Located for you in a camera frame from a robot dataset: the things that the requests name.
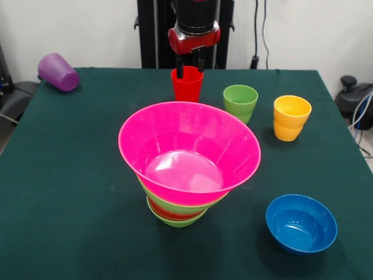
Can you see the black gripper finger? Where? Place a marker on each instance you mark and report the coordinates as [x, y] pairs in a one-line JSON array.
[[180, 68], [200, 62]]

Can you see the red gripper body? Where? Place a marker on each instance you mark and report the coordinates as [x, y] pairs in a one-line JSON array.
[[192, 42]]

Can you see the red cup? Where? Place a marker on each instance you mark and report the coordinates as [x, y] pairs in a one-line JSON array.
[[186, 89]]

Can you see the green cup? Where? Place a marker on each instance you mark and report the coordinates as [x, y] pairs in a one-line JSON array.
[[240, 102]]

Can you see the large pink bowl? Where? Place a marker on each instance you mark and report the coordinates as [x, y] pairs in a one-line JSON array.
[[189, 140]]

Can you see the purple cup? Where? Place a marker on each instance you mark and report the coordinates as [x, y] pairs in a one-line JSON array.
[[58, 73]]

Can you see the large green bowl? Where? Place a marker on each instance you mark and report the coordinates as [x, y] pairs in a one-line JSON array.
[[180, 207]]

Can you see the red bowl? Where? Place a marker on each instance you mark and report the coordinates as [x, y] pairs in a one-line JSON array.
[[172, 214]]

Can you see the yellow cup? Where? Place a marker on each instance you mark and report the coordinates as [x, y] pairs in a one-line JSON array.
[[291, 122]]

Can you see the black wheeled base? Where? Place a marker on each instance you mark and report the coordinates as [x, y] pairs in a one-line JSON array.
[[349, 99], [17, 99]]

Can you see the small green bowl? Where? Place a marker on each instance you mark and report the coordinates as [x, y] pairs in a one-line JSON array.
[[177, 224]]

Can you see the blue bowl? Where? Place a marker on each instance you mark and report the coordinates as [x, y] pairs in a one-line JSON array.
[[301, 230]]

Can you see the dark green tablecloth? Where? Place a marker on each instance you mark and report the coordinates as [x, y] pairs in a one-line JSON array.
[[58, 233]]

